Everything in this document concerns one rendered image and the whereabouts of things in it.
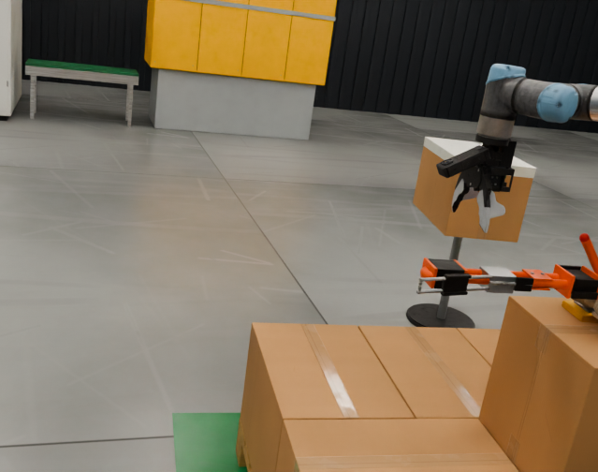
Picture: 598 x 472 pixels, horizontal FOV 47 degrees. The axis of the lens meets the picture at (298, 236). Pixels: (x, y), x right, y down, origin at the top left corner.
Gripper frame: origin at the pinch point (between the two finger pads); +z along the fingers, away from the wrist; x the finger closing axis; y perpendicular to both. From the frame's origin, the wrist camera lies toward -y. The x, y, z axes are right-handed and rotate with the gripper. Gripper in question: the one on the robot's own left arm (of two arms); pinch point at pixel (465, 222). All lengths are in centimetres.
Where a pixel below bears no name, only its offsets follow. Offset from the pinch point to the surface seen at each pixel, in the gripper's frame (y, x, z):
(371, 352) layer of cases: 12, 60, 67
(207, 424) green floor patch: -34, 101, 121
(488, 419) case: 30, 15, 64
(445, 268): -2.4, 0.3, 11.4
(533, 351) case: 29.8, 2.9, 35.1
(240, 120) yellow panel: 97, 722, 102
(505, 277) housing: 12.7, -1.7, 12.6
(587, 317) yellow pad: 44, 3, 25
